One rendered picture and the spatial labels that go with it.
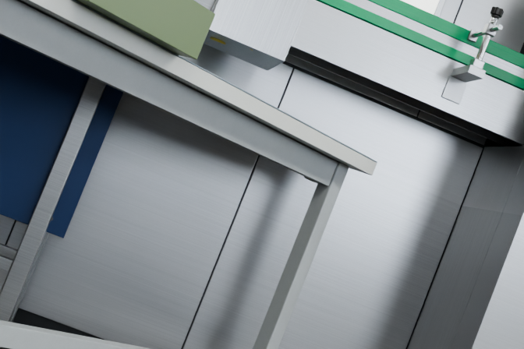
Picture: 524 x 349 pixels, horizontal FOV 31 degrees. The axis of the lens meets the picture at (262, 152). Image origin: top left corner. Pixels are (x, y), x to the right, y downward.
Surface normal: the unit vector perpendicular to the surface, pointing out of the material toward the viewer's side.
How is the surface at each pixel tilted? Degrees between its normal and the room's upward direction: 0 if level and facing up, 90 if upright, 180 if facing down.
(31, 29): 90
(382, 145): 90
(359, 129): 90
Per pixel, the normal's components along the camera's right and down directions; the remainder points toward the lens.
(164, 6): 0.69, 0.24
